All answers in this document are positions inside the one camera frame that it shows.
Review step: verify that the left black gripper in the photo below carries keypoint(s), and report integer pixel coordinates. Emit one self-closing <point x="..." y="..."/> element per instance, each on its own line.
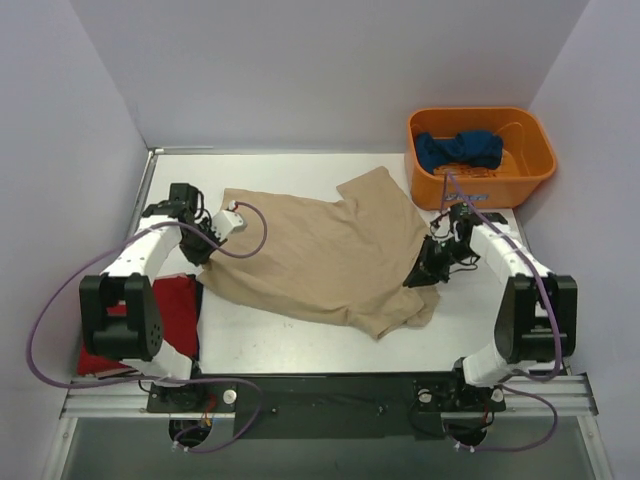
<point x="198" y="248"/>

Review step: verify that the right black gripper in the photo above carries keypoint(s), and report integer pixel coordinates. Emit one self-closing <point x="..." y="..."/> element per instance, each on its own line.
<point x="432" y="261"/>

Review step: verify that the beige t shirt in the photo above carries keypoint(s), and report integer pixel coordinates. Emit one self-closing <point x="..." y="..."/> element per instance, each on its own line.
<point x="340" y="263"/>

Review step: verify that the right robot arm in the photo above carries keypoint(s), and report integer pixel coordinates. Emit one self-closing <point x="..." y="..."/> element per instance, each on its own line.
<point x="537" y="318"/>

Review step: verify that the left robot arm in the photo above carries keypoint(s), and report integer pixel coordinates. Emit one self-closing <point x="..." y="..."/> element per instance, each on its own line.
<point x="121" y="320"/>

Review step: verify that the folded red t shirt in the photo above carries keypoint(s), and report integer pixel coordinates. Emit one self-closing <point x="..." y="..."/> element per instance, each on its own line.
<point x="179" y="299"/>

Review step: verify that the orange plastic basket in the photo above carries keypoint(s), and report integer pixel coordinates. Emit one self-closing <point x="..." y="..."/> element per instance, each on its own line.
<point x="528" y="158"/>

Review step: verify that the crumpled blue t shirt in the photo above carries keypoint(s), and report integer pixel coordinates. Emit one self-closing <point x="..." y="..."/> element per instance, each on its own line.
<point x="475" y="148"/>

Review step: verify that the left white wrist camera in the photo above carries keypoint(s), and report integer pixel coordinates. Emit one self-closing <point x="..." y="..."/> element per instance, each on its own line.
<point x="227" y="222"/>

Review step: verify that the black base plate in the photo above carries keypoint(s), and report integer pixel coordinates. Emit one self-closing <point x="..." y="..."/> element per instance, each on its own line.
<point x="427" y="406"/>

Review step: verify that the aluminium rail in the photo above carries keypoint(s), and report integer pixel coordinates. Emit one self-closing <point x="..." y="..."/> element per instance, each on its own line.
<point x="571" y="396"/>

